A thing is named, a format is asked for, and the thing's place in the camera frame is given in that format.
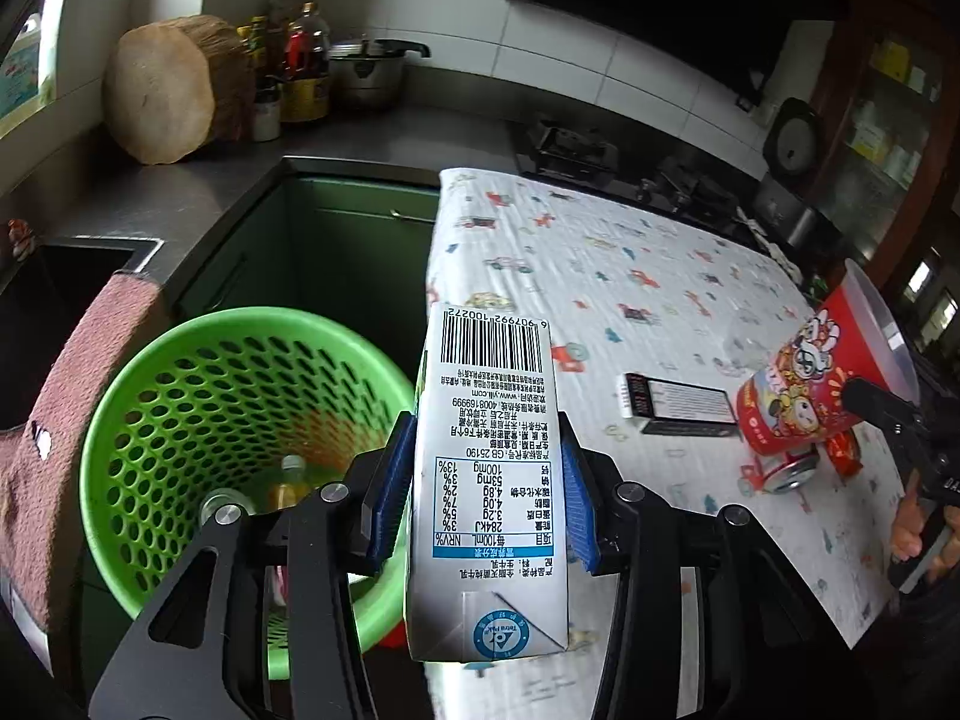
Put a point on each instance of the black gas stove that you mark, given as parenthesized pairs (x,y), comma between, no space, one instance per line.
(570,150)

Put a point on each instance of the black range hood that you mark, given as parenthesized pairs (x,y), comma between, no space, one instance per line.
(637,0)

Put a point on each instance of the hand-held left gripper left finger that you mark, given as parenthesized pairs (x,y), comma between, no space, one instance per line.
(391,480)

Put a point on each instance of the yellow red drink bottle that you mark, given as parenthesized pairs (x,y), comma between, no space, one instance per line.
(289,487)

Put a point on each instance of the green plastic basket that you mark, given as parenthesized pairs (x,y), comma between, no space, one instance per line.
(187,390)

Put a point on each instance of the red drink can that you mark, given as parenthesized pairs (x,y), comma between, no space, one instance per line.
(787,474)

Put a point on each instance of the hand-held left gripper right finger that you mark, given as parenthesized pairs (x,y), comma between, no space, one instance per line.
(579,502)

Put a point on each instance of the green-capped sauce bottle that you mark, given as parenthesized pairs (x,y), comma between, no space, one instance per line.
(255,45)

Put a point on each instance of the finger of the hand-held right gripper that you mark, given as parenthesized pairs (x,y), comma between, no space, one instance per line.
(874,401)

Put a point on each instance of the black rice cooker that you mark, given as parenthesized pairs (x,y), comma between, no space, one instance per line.
(795,142)

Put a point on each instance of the white milk carton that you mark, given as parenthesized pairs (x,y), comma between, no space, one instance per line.
(487,502)

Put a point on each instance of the green lower cabinets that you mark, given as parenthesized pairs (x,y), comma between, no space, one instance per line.
(337,255)

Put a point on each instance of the kitchen sink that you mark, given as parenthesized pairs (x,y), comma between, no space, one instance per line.
(52,315)

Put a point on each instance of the round wooden chopping block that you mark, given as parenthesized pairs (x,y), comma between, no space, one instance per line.
(157,97)

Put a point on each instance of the red paper cup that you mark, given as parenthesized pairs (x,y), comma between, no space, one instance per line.
(802,390)

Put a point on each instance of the brown towel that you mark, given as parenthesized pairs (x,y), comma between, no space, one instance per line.
(75,405)

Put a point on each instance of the printed white tablecloth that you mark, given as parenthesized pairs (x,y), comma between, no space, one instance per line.
(600,262)

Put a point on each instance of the small white jar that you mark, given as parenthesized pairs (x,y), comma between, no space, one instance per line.
(266,120)

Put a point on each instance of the small red white figure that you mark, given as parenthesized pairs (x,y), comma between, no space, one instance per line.
(21,240)

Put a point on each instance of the cooking oil bottle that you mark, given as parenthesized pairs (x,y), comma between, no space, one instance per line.
(304,90)

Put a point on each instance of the person's right hand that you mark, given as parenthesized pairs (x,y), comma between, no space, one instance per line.
(906,532)

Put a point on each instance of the wooden glass-door cabinet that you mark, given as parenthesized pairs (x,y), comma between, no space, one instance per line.
(900,127)

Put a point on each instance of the small black white box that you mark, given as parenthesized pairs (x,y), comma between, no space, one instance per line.
(675,401)

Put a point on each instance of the steel pot with lid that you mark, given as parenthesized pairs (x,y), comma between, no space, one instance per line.
(367,82)

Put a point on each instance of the window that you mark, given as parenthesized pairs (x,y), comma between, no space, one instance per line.
(45,7)

